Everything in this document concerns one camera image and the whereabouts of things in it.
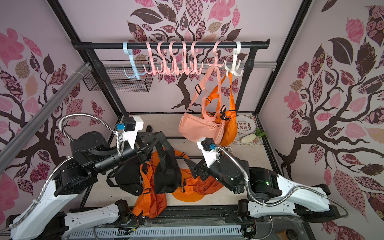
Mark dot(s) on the black wire basket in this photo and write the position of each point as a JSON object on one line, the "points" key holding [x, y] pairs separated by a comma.
{"points": [[119, 81]]}

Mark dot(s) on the light blue plastic hook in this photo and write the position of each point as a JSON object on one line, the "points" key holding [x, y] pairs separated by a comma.
{"points": [[129, 53]]}

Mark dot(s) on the pink plastic hook rightmost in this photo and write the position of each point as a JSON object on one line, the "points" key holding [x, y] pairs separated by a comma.
{"points": [[216, 58]]}

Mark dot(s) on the white plastic hook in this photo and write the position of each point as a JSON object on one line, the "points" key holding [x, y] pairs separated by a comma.
{"points": [[235, 63]]}

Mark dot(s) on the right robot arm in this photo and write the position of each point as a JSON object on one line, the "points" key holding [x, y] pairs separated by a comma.
{"points": [[268, 193]]}

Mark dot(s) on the salmon pink sling bag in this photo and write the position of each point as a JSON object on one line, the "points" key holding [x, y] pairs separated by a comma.
{"points": [[194, 128]]}

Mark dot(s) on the grey aluminium rail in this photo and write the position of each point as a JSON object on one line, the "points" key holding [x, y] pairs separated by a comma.
{"points": [[11, 150]]}

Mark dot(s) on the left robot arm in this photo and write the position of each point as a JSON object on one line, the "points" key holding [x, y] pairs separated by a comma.
{"points": [[44, 219]]}

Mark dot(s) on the black clothes rack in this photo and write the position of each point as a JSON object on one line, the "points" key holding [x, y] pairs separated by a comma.
{"points": [[99, 68]]}

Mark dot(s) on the orange flat bag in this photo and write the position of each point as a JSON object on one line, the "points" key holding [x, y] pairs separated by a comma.
{"points": [[186, 192]]}

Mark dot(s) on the dark orange backpack left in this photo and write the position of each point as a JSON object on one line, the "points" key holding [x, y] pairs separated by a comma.
{"points": [[149, 204]]}

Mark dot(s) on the white slotted cable duct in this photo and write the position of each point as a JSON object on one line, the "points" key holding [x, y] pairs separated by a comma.
{"points": [[156, 233]]}

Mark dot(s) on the bright orange sling bag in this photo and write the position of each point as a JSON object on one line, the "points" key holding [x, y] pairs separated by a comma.
{"points": [[230, 116]]}

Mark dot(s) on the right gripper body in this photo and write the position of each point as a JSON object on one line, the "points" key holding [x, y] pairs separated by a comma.
{"points": [[202, 167]]}

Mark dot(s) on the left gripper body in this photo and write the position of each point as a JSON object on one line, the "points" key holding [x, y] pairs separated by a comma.
{"points": [[139, 147]]}

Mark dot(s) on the white toy radish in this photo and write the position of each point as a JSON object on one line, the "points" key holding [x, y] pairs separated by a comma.
{"points": [[248, 139]]}

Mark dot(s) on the white round printed plate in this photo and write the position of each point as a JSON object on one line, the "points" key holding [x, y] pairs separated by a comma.
{"points": [[246, 124]]}

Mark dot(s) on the pink plastic hook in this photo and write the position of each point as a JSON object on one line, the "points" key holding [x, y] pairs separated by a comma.
{"points": [[194, 63], [164, 67], [174, 67], [216, 58], [151, 70], [185, 69]]}

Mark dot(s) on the black sling bag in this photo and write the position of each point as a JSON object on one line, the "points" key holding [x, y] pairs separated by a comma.
{"points": [[167, 177]]}

